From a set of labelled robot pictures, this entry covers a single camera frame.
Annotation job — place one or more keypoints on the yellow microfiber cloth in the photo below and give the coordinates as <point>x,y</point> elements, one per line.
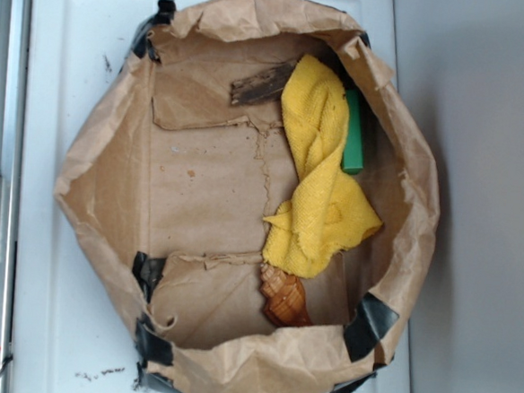
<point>328,211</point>

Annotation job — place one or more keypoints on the brown paper bag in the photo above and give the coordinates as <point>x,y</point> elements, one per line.
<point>168,186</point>

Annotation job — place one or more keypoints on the dark wooden bark piece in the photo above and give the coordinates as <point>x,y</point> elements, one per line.
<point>266,86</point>

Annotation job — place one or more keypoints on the brown spiral seashell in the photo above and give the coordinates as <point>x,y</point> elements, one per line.
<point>285,298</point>

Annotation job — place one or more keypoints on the green rectangular block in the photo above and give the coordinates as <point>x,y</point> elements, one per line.
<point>352,159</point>

